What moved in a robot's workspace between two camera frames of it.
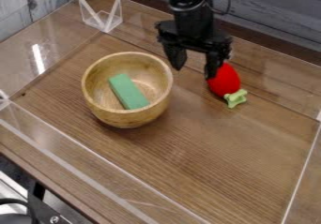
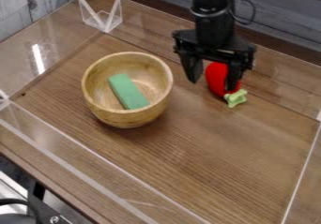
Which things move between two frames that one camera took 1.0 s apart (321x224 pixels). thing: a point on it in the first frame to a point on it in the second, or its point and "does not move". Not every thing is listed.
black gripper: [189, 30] to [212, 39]
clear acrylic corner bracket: [103, 21] does not move
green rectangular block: [128, 92] does not move
